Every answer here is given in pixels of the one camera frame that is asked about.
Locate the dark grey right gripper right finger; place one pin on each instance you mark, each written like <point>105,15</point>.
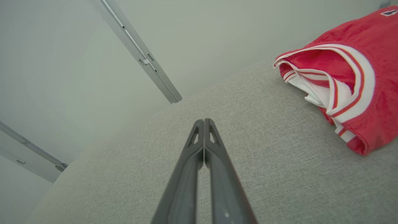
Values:
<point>225,186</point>

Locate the red and white t-shirt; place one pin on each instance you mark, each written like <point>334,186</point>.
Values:
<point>357,34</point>

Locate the grey fabric sofa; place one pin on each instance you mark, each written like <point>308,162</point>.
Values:
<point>279,155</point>

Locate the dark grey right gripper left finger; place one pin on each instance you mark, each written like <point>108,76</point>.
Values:
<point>183,186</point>

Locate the grey partition post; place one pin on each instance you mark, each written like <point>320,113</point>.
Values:
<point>137,51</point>
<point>146,51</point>

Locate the grey slotted corner post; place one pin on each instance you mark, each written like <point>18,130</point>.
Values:
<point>31,155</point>

